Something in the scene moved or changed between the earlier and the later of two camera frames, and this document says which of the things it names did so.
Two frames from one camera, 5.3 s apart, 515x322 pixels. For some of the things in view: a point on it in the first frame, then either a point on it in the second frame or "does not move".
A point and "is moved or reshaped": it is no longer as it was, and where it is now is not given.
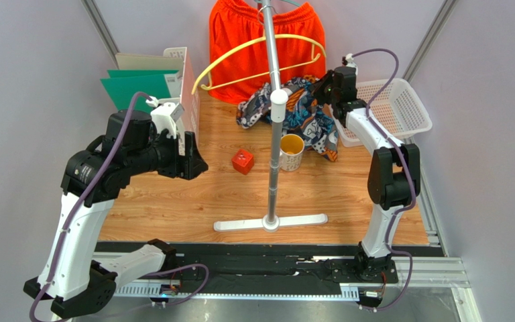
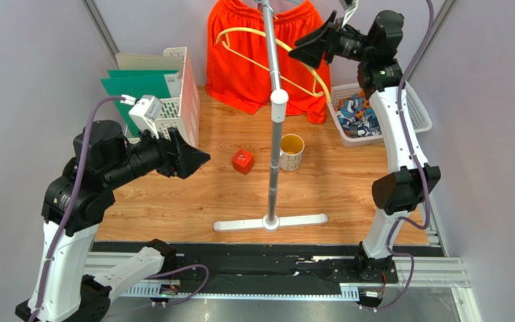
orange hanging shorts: x=237 y=47 does not move
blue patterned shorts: x=308 y=116 is moved or reshaped
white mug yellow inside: x=292 y=148 does not move
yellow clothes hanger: x=210 y=84 -> x=311 y=91
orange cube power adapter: x=243 y=161 does not move
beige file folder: x=126 y=61 does not move
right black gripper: x=328 y=87 -> x=329 y=39
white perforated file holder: x=189 y=113 does not move
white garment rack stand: x=279 y=98 does not move
